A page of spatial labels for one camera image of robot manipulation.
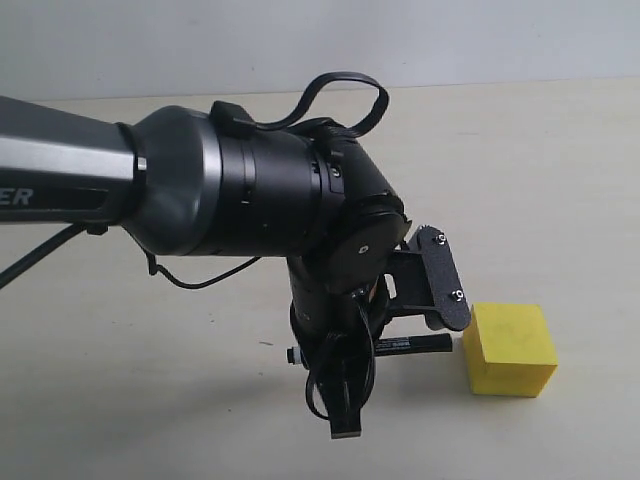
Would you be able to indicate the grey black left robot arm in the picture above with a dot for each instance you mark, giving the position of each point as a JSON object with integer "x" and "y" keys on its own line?
{"x": 187, "y": 183}

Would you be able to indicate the yellow foam cube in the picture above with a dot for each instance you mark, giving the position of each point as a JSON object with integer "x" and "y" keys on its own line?
{"x": 509, "y": 350}

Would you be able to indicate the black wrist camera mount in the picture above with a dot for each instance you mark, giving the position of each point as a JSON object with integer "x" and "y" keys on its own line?
{"x": 427, "y": 282}

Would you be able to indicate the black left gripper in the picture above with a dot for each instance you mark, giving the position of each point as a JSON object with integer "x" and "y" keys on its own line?
{"x": 340, "y": 312}

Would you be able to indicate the black white whiteboard marker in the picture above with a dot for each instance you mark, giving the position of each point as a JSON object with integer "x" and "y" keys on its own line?
{"x": 398, "y": 346}

